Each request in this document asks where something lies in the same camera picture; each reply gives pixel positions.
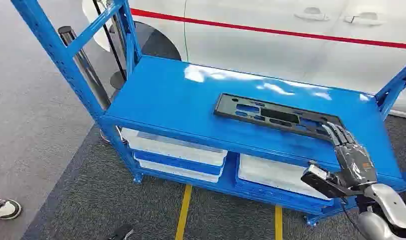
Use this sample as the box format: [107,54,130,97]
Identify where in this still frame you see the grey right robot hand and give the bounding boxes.
[321,121,378,190]

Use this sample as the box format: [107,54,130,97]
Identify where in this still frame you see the black plastic panel with cutouts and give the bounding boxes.
[213,93,347,142]

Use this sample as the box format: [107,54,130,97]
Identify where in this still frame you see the white plastic tray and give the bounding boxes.
[120,127,229,168]
[237,153,333,202]

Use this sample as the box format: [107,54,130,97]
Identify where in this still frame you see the yellow floor tape strip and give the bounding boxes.
[274,204,284,240]
[174,184,193,240]

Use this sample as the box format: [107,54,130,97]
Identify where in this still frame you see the white car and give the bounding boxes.
[82,0,406,116]

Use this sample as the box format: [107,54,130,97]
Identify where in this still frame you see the red barrier belt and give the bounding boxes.
[130,8,406,51]

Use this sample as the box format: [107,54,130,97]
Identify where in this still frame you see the blue metal shelf rack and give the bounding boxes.
[11,0,406,228]

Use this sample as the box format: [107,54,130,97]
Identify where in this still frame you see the black robot foot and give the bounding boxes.
[106,224,135,240]

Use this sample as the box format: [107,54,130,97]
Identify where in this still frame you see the thin black pole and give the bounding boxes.
[92,0,128,90]

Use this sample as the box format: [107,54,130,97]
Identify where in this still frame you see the person's black white shoe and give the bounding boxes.
[0,198,23,221]

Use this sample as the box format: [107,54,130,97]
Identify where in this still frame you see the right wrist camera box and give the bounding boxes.
[300,161,363,200]

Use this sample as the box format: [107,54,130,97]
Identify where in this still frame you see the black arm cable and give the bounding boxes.
[340,198,364,234]

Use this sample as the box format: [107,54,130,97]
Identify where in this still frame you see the white car door handle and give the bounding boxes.
[343,11,386,27]
[293,6,330,22]

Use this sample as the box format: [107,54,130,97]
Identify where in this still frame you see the chrome stanchion post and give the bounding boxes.
[58,25,112,111]

